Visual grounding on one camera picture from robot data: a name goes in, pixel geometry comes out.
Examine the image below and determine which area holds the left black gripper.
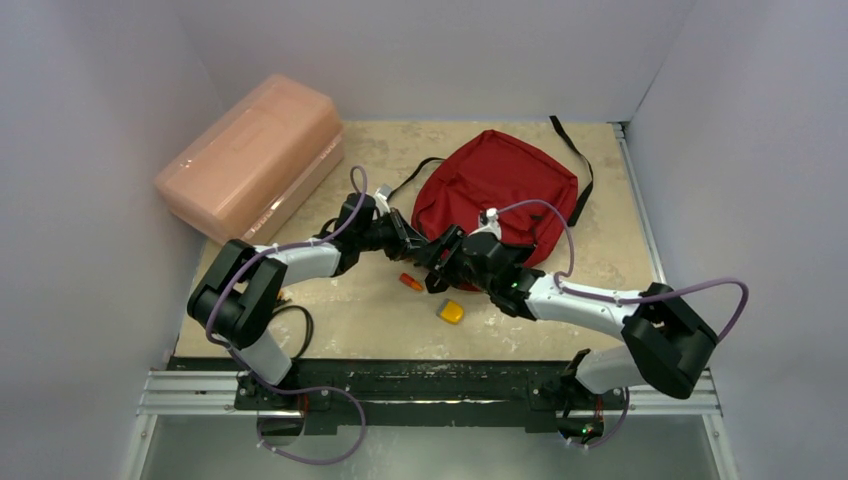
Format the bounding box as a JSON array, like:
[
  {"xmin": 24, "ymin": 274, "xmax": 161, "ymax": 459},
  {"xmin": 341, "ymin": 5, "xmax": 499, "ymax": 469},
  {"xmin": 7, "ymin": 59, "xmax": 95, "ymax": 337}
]
[{"xmin": 356, "ymin": 207, "xmax": 426, "ymax": 262}]

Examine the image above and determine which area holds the red backpack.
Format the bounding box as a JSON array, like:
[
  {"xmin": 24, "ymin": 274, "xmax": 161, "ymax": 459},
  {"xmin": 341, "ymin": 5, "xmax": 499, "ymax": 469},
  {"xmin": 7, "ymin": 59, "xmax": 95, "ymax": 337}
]
[{"xmin": 392, "ymin": 116, "xmax": 594, "ymax": 267}]

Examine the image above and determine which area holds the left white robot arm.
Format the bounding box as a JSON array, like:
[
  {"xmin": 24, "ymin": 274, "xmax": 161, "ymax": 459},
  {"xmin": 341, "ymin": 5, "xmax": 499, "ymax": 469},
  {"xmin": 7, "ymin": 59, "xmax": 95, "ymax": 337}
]
[{"xmin": 186, "ymin": 193, "xmax": 428, "ymax": 409}]

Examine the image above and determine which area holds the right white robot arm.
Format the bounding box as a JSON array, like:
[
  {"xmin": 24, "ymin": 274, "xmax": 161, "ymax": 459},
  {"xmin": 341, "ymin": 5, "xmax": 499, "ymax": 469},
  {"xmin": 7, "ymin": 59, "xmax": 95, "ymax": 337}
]
[{"xmin": 416, "ymin": 228, "xmax": 718, "ymax": 407}]

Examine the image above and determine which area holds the red orange marker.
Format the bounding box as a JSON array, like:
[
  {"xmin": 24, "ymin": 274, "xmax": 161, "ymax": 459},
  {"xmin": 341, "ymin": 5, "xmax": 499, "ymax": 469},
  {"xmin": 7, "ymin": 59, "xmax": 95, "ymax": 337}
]
[{"xmin": 399, "ymin": 273, "xmax": 424, "ymax": 292}]

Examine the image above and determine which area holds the yellow grey eraser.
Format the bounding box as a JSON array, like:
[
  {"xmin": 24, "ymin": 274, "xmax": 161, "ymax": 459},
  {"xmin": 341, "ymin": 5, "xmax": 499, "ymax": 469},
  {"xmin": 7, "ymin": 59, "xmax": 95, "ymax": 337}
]
[{"xmin": 436, "ymin": 299, "xmax": 465, "ymax": 325}]

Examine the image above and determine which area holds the pink translucent storage box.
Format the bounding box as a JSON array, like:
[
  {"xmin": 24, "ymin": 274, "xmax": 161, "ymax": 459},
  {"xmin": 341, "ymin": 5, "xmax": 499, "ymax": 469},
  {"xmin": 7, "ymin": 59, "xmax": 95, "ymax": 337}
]
[{"xmin": 155, "ymin": 74, "xmax": 344, "ymax": 244}]

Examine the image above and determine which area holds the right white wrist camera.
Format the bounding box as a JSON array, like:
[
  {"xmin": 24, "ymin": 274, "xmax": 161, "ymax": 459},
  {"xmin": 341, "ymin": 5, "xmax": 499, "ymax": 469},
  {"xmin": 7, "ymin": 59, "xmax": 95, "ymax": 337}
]
[{"xmin": 472, "ymin": 208, "xmax": 502, "ymax": 241}]

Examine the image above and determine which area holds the black coiled cable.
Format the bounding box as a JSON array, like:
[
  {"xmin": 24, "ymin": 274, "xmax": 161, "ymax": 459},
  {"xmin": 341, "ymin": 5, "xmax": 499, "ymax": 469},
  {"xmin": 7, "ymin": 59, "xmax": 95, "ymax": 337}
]
[{"xmin": 271, "ymin": 302, "xmax": 315, "ymax": 362}]

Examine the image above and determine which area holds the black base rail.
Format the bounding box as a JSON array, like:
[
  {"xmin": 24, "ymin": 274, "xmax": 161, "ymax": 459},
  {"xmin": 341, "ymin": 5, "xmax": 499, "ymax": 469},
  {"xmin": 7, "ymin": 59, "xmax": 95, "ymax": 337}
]
[{"xmin": 167, "ymin": 357, "xmax": 626, "ymax": 441}]

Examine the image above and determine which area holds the aluminium frame rail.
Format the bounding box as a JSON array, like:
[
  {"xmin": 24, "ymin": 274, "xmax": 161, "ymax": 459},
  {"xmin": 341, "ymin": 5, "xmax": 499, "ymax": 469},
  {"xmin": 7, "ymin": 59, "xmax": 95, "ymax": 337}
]
[{"xmin": 139, "ymin": 122, "xmax": 738, "ymax": 479}]

